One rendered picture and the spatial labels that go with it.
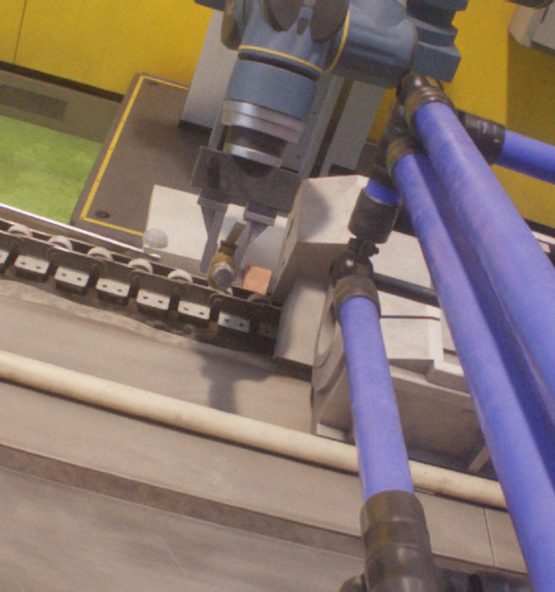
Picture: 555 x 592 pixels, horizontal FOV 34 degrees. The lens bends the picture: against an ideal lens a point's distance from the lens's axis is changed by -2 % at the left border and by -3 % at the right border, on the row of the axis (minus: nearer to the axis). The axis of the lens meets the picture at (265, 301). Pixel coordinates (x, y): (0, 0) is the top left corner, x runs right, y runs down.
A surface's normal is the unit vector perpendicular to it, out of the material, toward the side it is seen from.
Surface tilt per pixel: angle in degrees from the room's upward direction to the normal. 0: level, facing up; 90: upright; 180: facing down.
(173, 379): 0
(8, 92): 90
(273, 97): 65
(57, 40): 90
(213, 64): 90
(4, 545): 0
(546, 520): 53
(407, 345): 22
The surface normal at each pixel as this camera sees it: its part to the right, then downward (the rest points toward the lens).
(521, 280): -0.58, -0.73
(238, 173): 0.09, 0.15
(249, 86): -0.41, -0.02
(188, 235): 0.29, -0.80
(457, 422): -0.09, 0.66
